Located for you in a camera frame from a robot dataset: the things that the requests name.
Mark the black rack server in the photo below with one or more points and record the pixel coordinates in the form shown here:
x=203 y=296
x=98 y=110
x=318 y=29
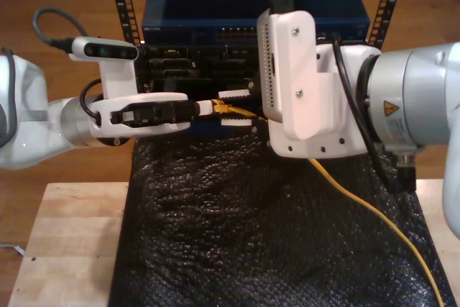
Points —
x=201 y=62

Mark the black bubble mat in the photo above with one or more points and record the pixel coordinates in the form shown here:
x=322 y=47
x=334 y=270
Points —
x=233 y=231

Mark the blue rack base plate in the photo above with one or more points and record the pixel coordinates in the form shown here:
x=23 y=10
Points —
x=205 y=129

